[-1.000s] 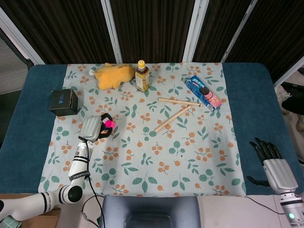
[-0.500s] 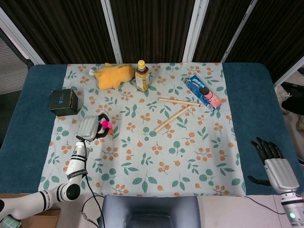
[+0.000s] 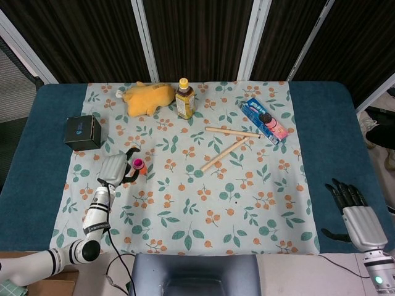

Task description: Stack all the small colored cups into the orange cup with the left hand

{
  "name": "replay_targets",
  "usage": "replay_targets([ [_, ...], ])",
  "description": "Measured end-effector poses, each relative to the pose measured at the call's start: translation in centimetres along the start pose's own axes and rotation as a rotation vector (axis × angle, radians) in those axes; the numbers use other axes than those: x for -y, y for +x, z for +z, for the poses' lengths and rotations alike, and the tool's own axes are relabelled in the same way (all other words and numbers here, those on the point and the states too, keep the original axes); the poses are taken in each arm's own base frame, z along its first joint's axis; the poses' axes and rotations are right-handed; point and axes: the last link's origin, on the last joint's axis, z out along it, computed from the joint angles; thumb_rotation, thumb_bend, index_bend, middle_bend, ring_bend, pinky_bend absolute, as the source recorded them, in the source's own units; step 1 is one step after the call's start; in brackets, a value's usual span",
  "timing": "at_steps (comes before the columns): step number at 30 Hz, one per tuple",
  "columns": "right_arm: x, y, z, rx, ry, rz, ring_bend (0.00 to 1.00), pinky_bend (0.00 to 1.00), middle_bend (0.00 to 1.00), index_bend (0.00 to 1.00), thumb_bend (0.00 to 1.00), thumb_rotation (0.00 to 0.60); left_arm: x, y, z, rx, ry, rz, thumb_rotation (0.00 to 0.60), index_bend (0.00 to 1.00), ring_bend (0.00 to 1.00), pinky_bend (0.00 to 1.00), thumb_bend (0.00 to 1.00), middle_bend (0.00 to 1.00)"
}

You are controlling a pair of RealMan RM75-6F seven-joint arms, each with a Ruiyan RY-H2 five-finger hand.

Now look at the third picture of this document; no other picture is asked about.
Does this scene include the yellow plush toy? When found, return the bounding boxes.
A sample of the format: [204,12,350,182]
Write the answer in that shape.
[115,81,176,118]

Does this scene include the thin grey cable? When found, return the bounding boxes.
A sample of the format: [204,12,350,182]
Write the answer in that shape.
[319,254,370,280]

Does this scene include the teal table cover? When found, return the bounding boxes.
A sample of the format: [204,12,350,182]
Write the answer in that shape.
[0,81,388,255]

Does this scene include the black cable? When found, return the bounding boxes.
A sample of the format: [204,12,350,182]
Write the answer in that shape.
[104,228,136,296]

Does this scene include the green grid mat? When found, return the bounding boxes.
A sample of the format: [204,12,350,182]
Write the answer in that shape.
[0,279,27,296]

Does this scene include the blue cookie box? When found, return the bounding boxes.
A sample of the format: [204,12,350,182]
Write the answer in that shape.
[240,97,290,146]

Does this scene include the wooden stick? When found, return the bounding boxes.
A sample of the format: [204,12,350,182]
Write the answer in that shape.
[200,136,249,172]
[206,126,262,139]

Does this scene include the dark screen panel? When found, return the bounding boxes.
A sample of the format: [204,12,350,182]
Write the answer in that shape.
[293,0,395,106]
[249,0,328,82]
[141,0,257,83]
[0,0,152,84]

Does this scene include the white shoe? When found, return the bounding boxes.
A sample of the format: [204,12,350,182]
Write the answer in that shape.
[359,110,381,149]

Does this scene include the grey mesh office chair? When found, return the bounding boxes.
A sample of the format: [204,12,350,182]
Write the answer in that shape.
[0,36,43,126]

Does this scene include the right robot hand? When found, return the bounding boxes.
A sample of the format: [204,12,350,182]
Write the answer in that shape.
[320,178,388,251]

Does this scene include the brown cardboard box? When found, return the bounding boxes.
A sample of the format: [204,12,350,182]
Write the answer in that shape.
[0,251,80,296]

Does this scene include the floral tablecloth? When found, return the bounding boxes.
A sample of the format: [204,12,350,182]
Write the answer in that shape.
[49,81,321,257]

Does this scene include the black cardboard box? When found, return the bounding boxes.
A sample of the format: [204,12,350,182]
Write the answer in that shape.
[63,115,102,152]

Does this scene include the tea bottle yellow cap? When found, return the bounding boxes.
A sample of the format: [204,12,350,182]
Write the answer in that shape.
[175,78,196,120]

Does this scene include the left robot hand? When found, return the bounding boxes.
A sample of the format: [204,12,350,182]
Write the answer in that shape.
[97,147,141,187]

